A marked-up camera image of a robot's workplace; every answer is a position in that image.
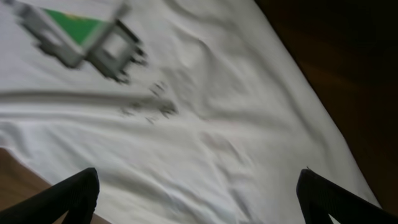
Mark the white printed t-shirt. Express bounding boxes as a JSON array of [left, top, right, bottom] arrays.
[[1, 1, 377, 223]]

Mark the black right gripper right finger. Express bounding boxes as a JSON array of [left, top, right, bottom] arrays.
[[296, 169, 397, 224]]

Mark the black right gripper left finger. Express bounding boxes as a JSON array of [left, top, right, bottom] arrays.
[[1, 167, 100, 224]]

